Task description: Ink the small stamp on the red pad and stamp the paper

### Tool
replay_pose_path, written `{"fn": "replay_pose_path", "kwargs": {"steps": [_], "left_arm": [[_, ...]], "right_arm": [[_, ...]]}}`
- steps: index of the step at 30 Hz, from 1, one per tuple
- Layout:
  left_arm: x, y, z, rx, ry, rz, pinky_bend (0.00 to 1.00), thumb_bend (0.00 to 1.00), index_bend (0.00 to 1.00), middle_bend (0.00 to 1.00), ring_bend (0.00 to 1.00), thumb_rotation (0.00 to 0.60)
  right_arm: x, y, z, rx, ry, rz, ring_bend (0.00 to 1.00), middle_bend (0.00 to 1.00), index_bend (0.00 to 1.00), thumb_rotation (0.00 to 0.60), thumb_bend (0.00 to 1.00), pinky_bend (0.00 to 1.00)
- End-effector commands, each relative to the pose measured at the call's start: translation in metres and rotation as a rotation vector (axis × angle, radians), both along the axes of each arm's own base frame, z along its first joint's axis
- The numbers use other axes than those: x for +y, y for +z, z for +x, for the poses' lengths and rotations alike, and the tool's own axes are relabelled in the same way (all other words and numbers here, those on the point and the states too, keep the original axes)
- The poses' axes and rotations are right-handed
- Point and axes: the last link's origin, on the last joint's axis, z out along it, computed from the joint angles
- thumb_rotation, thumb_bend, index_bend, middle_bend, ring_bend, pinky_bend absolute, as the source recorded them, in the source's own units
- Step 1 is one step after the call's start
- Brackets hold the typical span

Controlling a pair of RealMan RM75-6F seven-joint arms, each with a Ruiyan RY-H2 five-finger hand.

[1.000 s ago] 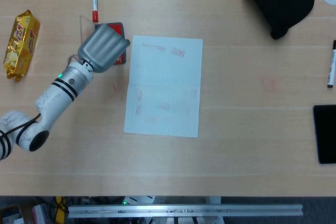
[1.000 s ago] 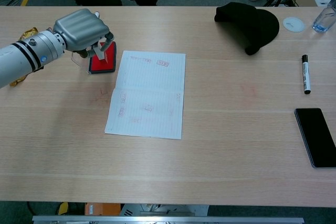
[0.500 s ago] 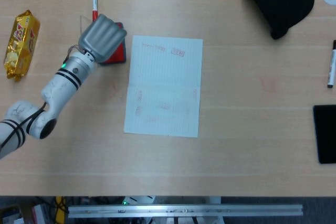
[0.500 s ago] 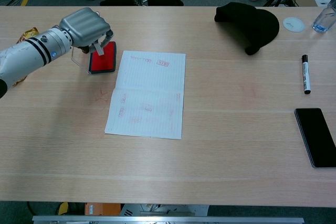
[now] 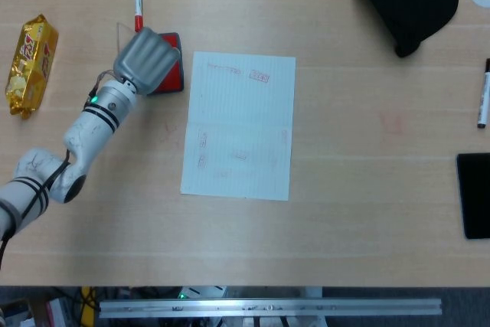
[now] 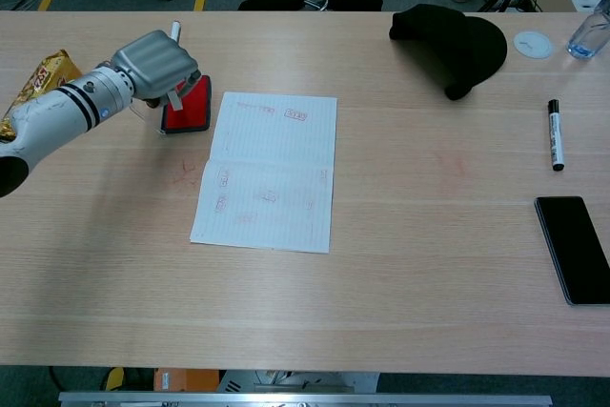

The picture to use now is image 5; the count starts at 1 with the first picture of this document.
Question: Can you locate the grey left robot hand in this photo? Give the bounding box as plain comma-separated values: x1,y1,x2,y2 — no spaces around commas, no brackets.
113,27,181,97

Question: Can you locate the white lined paper sheet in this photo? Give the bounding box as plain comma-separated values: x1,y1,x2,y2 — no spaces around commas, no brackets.
179,51,297,202

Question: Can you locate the clear plastic ink pad lid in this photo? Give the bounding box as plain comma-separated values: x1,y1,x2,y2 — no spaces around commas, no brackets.
116,21,136,58

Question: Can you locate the golden snack package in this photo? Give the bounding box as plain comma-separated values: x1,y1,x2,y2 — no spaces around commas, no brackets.
5,13,60,120

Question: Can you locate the white device with green light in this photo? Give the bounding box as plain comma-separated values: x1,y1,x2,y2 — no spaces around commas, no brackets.
178,286,227,299

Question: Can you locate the black knit beanie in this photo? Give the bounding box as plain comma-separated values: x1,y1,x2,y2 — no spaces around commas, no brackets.
348,0,459,59

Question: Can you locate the black white marker pen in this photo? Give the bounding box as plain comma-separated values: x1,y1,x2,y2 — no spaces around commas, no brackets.
476,57,490,129

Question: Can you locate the black smartphone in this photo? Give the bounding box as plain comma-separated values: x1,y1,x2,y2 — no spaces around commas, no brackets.
456,152,490,240

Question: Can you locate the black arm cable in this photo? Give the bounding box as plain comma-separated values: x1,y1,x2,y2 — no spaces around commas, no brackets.
0,149,74,270

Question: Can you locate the aluminium rail profile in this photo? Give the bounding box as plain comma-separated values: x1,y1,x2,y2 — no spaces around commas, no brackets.
98,297,443,319

